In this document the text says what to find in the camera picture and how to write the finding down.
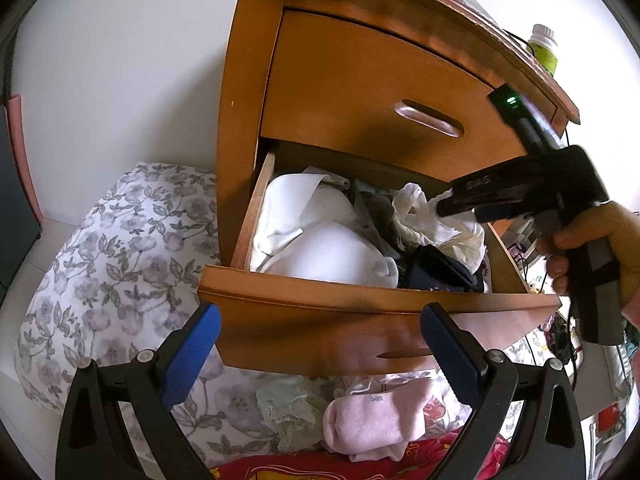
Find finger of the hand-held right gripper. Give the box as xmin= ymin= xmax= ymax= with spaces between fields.
xmin=436 ymin=194 xmax=482 ymax=221

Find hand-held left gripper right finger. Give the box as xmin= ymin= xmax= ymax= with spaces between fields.
xmin=420 ymin=303 xmax=584 ymax=480

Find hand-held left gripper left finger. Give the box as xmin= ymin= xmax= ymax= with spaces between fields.
xmin=56 ymin=303 xmax=222 ymax=480

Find cream lace cloth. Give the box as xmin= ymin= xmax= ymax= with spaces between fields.
xmin=391 ymin=182 xmax=487 ymax=272

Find navy sock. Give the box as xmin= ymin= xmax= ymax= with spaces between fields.
xmin=406 ymin=244 xmax=484 ymax=294

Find grey cloth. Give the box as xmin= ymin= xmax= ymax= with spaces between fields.
xmin=352 ymin=180 xmax=412 ymax=257

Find pink garment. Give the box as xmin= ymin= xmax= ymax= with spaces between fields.
xmin=342 ymin=371 xmax=453 ymax=413

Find pink socks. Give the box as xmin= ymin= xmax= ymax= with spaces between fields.
xmin=322 ymin=377 xmax=436 ymax=463

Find pale green lace underwear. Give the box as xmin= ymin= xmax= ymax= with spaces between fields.
xmin=256 ymin=375 xmax=332 ymax=454

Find deep wooden drawer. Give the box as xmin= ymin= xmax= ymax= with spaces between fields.
xmin=197 ymin=140 xmax=562 ymax=378

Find white bra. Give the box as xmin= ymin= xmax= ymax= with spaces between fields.
xmin=259 ymin=221 xmax=401 ymax=292

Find white cloth garment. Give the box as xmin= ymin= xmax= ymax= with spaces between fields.
xmin=252 ymin=172 xmax=358 ymax=257

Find person's right hand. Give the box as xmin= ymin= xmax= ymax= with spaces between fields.
xmin=536 ymin=200 xmax=640 ymax=321

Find grey floral quilt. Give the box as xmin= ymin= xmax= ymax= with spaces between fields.
xmin=15 ymin=161 xmax=531 ymax=468

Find white bottle green label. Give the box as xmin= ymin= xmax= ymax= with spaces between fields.
xmin=526 ymin=23 xmax=558 ymax=78

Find red floral blanket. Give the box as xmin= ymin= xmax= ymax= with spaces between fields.
xmin=210 ymin=400 xmax=513 ymax=480

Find shallow-fronted wooden drawer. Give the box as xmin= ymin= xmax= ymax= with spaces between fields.
xmin=260 ymin=7 xmax=558 ymax=181

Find dark blue cabinet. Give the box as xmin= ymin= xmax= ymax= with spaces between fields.
xmin=0 ymin=105 xmax=43 ymax=306

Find wooden nightstand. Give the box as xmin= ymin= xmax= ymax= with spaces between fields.
xmin=216 ymin=0 xmax=582 ymax=381

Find pink board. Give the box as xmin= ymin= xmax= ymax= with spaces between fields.
xmin=7 ymin=94 xmax=45 ymax=221

